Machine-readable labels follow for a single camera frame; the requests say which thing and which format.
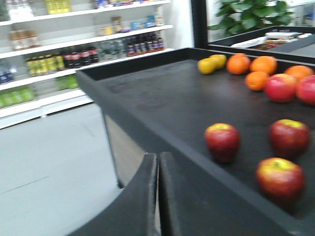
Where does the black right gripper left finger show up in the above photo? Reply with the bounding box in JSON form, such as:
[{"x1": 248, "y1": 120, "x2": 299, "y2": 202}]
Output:
[{"x1": 70, "y1": 153, "x2": 158, "y2": 236}]

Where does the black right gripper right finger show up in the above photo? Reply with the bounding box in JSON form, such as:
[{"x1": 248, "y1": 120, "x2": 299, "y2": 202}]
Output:
[{"x1": 159, "y1": 152, "x2": 295, "y2": 236}]

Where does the dark red apple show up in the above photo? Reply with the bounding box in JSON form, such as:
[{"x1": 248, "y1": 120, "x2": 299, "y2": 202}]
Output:
[
  {"x1": 204, "y1": 123, "x2": 241, "y2": 164},
  {"x1": 268, "y1": 119, "x2": 311, "y2": 160},
  {"x1": 256, "y1": 157, "x2": 306, "y2": 210}
]

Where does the black wood produce display table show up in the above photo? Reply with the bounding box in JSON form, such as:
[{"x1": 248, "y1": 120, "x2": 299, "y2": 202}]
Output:
[{"x1": 77, "y1": 48, "x2": 315, "y2": 236}]

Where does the yellow green fruit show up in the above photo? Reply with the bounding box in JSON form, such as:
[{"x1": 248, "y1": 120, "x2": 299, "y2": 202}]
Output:
[
  {"x1": 209, "y1": 54, "x2": 227, "y2": 70},
  {"x1": 197, "y1": 58, "x2": 216, "y2": 75}
]

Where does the orange fruit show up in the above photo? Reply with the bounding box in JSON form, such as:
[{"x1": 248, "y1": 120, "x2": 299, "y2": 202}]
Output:
[
  {"x1": 250, "y1": 56, "x2": 278, "y2": 75},
  {"x1": 226, "y1": 53, "x2": 251, "y2": 75},
  {"x1": 245, "y1": 71, "x2": 269, "y2": 91},
  {"x1": 284, "y1": 65, "x2": 315, "y2": 81}
]

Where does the bright red apple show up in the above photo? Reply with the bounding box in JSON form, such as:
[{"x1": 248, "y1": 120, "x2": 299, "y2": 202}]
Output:
[
  {"x1": 264, "y1": 73, "x2": 297, "y2": 103},
  {"x1": 296, "y1": 75, "x2": 315, "y2": 106}
]

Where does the checkerboard calibration board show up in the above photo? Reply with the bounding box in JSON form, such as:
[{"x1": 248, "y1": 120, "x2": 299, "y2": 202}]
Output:
[{"x1": 230, "y1": 36, "x2": 267, "y2": 48}]

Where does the black rear display table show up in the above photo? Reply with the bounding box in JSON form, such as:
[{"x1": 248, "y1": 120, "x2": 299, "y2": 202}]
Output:
[{"x1": 208, "y1": 26, "x2": 315, "y2": 64}]

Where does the white store shelf unit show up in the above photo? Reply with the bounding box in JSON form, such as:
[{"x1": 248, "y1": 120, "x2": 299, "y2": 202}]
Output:
[{"x1": 0, "y1": 0, "x2": 172, "y2": 128}]

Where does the potted green plant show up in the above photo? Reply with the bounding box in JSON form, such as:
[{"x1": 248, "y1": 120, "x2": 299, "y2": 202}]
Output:
[{"x1": 208, "y1": 0, "x2": 293, "y2": 36}]

